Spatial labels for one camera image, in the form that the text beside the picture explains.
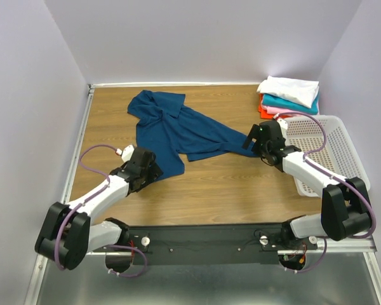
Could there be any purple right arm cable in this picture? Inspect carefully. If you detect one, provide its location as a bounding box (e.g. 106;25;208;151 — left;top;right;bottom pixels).
274;111;377;238

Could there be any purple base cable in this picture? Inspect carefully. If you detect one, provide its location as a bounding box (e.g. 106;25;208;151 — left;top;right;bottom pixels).
282;238;328;275
106;244;149;279

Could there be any pink folded t shirt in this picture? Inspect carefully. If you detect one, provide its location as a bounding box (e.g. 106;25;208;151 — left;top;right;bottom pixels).
260;106;295;119

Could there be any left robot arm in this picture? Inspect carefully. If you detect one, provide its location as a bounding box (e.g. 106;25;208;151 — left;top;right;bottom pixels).
34;145;163;270

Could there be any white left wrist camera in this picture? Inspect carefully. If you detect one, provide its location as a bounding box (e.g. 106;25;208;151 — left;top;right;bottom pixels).
115;144;135;163

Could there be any orange folded t shirt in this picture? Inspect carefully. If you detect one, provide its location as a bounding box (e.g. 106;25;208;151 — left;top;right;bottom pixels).
258;93;290;119

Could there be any white plastic basket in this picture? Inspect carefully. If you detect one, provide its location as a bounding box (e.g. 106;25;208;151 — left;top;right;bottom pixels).
285;115;371;190

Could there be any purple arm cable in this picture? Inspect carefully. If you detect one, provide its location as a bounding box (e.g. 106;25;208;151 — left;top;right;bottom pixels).
55;144;121;271
274;111;377;238

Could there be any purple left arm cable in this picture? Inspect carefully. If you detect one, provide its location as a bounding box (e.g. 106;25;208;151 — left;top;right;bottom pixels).
55;144;121;271

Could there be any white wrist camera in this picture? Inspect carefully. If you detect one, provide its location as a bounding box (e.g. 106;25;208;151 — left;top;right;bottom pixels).
273;114;288;139
115;144;135;163

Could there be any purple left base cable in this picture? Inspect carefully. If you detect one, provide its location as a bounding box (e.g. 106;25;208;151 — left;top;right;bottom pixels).
106;244;149;279

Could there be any white folded t shirt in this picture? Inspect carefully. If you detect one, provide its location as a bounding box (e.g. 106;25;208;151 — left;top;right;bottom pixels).
257;76;319;108

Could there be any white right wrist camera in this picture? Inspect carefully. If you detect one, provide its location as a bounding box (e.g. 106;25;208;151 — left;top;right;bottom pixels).
273;114;288;139

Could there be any dark blue t shirt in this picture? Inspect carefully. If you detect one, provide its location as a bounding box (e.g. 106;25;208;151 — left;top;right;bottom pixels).
127;90;255;180

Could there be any white table edge strip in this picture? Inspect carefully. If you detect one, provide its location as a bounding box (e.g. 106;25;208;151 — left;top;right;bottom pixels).
88;81;260;88

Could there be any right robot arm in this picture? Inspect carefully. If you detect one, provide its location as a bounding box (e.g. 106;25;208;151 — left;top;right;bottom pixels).
243;119;377;249

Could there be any aluminium frame rail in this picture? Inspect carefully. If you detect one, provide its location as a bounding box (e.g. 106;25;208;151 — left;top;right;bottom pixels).
24;84;95;305

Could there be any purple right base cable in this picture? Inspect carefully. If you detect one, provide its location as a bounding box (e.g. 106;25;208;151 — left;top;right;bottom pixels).
282;238;328;275

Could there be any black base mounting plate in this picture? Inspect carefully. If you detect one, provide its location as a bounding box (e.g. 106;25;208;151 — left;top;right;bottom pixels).
118;223;317;266

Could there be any teal folded t shirt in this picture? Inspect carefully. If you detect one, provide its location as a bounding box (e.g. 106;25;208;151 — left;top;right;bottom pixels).
262;94;319;115

